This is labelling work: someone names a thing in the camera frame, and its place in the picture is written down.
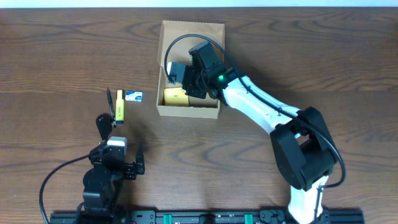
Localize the yellow sticky note pad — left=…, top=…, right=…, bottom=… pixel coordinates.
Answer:
left=164, top=87, right=189, bottom=107

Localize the white blue staples box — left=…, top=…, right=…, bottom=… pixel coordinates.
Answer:
left=125, top=91, right=143, bottom=102

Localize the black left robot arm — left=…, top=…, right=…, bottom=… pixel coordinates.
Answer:
left=83, top=137, right=137, bottom=222

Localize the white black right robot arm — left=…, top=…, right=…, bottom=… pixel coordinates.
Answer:
left=162, top=61, right=341, bottom=223

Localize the black glossy tape dispenser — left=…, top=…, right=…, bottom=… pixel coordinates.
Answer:
left=96, top=113, right=113, bottom=141

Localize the brown cardboard box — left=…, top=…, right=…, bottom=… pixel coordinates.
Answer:
left=156, top=19, right=225, bottom=119

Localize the black ballpoint pen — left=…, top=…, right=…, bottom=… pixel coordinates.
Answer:
left=106, top=88, right=116, bottom=128

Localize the yellow highlighter marker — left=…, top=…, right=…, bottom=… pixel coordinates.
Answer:
left=115, top=90, right=124, bottom=124

